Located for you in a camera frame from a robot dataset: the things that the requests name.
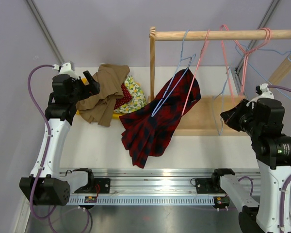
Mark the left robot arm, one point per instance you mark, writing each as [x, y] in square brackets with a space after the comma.
[53, 138]

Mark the tan brown skirt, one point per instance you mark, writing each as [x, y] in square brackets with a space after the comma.
[120, 72]

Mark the yellow plastic tray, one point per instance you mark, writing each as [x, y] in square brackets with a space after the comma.
[99, 108]

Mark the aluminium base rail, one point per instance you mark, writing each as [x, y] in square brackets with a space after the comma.
[97, 186]

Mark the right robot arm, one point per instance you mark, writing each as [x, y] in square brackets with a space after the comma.
[262, 120]

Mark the lemon print skirt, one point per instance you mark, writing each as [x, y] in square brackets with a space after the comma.
[138, 100]

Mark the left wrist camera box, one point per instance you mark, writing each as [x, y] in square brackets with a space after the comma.
[66, 68]

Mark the red black plaid skirt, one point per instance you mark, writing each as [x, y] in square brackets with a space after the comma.
[148, 131]

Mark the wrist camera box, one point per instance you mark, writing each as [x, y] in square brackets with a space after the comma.
[262, 92]
[66, 68]

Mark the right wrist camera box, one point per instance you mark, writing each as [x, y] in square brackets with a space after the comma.
[262, 92]

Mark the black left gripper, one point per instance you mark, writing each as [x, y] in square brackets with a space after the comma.
[91, 89]

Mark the red white polka-dot skirt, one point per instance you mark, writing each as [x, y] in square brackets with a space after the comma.
[125, 99]

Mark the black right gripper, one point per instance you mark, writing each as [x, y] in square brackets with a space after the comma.
[230, 116]

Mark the wooden rack rod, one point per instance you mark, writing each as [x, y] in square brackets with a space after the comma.
[222, 35]

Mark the pink hanger with lemon skirt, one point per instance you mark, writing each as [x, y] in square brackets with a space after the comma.
[228, 80]

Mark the wooden rack left post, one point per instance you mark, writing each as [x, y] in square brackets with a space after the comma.
[152, 37]

